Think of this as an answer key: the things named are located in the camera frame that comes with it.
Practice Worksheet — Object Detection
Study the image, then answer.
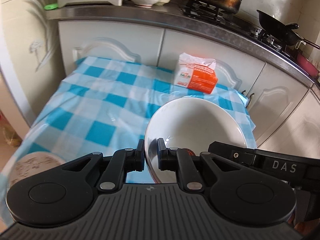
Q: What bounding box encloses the orange and white tissue pack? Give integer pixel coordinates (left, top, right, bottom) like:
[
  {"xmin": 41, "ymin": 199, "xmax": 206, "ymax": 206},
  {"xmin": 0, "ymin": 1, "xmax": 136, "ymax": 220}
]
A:
[{"xmin": 174, "ymin": 52, "xmax": 218, "ymax": 95}]

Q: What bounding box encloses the grey speckled bowl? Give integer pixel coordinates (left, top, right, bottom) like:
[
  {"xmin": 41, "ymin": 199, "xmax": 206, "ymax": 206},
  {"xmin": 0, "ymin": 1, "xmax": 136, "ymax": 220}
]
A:
[{"xmin": 9, "ymin": 151, "xmax": 67, "ymax": 188}]

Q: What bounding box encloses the blue checked tablecloth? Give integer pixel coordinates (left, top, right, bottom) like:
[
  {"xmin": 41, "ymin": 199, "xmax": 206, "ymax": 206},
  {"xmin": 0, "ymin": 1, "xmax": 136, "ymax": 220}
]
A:
[{"xmin": 0, "ymin": 56, "xmax": 258, "ymax": 230}]

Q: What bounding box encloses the white floral refrigerator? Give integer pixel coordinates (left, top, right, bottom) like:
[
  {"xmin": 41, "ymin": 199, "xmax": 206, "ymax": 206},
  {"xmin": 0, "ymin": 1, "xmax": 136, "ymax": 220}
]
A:
[{"xmin": 0, "ymin": 0, "xmax": 60, "ymax": 140}]

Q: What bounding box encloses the pink pot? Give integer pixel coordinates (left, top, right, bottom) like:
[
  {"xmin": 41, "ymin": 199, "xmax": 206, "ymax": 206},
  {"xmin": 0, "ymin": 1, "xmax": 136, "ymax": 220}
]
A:
[{"xmin": 296, "ymin": 54, "xmax": 320, "ymax": 77}]

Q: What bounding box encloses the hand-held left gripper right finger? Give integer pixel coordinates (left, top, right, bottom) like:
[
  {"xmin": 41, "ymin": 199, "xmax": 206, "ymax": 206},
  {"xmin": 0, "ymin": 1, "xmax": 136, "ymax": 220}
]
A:
[{"xmin": 157, "ymin": 138, "xmax": 239, "ymax": 191}]

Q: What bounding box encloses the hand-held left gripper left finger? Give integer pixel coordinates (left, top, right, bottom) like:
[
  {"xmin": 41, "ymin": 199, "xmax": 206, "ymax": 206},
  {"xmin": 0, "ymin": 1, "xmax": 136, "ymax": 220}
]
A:
[{"xmin": 61, "ymin": 139, "xmax": 145, "ymax": 190}]

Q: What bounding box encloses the black gas stove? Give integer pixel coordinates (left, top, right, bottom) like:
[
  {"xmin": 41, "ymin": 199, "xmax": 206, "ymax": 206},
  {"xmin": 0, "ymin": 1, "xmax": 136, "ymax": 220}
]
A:
[{"xmin": 179, "ymin": 0, "xmax": 303, "ymax": 53}]

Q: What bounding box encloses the black wok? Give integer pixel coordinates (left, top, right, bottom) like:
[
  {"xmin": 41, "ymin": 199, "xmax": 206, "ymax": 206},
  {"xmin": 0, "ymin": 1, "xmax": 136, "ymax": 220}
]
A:
[{"xmin": 256, "ymin": 9, "xmax": 320, "ymax": 50}]

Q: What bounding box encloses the white cabinet door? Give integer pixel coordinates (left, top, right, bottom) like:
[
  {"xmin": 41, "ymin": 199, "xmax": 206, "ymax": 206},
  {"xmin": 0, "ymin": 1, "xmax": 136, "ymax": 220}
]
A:
[
  {"xmin": 160, "ymin": 29, "xmax": 267, "ymax": 95},
  {"xmin": 282, "ymin": 90, "xmax": 320, "ymax": 160},
  {"xmin": 246, "ymin": 64, "xmax": 313, "ymax": 150},
  {"xmin": 58, "ymin": 21, "xmax": 165, "ymax": 77}
]

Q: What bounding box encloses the white bowl pink flower print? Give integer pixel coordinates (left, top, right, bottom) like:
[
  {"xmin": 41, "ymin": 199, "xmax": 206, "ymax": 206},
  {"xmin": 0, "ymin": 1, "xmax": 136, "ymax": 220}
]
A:
[{"xmin": 144, "ymin": 97, "xmax": 250, "ymax": 183}]

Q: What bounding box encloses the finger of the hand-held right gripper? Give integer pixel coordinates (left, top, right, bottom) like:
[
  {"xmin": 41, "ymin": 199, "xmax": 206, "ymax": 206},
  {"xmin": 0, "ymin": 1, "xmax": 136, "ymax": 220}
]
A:
[{"xmin": 208, "ymin": 141, "xmax": 257, "ymax": 167}]

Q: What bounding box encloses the grey kitchen countertop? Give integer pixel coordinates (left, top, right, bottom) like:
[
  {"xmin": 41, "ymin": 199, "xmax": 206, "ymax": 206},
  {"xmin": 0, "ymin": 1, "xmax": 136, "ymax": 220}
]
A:
[{"xmin": 45, "ymin": 0, "xmax": 320, "ymax": 90}]

